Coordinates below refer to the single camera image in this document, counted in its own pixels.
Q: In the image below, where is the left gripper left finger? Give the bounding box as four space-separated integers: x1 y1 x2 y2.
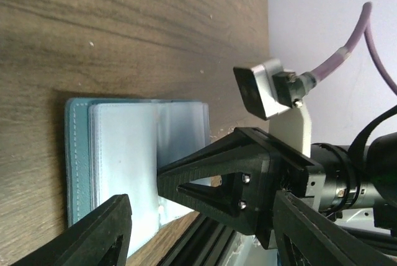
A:
14 194 132 265

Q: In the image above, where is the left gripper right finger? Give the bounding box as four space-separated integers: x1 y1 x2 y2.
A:
273 191 396 265

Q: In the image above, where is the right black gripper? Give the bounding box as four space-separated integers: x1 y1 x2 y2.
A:
157 127 325 249

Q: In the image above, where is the blue leather card holder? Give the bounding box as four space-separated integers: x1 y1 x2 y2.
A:
65 97 210 255

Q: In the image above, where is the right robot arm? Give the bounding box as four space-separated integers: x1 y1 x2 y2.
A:
157 108 396 265

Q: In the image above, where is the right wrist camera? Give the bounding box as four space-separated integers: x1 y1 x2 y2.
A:
232 58 319 158

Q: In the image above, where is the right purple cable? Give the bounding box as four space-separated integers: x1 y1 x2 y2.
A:
310 1 397 96

